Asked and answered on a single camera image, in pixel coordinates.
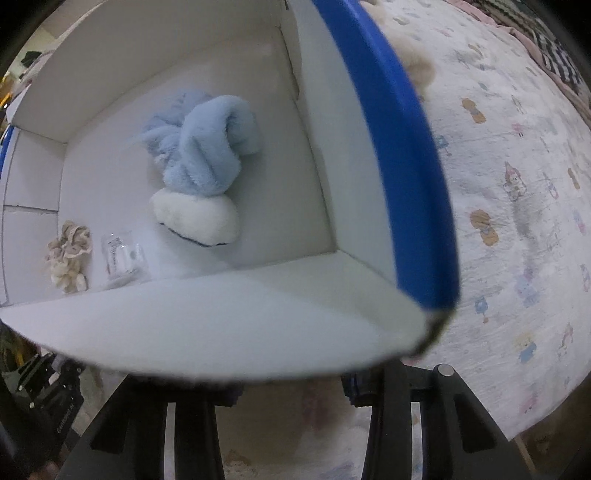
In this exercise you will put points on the cream scrunchie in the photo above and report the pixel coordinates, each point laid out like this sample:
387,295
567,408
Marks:
68,278

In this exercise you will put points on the white plush pad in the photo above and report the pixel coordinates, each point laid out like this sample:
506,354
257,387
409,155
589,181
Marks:
194,217

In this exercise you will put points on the tan lace scrunchie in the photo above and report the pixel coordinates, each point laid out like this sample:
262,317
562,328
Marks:
69,242

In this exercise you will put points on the clear plastic packet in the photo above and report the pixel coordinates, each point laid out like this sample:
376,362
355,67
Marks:
122,256

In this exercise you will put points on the light blue fluffy headband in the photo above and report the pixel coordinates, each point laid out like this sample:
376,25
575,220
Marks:
203,147

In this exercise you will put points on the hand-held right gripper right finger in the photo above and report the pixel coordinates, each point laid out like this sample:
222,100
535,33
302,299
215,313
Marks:
388,415

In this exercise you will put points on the beige plush toy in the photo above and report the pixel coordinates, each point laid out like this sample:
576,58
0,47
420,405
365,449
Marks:
418,64

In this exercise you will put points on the black white striped garment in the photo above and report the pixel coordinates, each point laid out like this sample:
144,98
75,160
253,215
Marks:
558,55

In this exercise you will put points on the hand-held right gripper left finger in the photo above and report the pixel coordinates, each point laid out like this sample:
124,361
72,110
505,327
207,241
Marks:
198,415

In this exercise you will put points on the blue cardboard box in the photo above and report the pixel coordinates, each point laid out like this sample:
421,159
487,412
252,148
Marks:
207,314

